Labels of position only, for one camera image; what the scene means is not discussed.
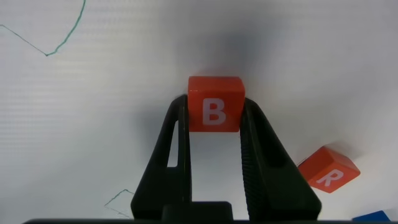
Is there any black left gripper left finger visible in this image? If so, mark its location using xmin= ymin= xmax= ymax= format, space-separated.
xmin=130 ymin=95 xmax=192 ymax=220

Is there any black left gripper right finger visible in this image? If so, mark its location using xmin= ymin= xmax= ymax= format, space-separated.
xmin=239 ymin=98 xmax=323 ymax=222

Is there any orange letter B block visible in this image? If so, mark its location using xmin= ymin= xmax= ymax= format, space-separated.
xmin=187 ymin=76 xmax=246 ymax=133

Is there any orange letter R block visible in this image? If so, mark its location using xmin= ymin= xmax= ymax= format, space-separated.
xmin=297 ymin=146 xmax=361 ymax=194

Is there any blue letter W block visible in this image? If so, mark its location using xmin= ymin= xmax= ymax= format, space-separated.
xmin=352 ymin=210 xmax=392 ymax=222

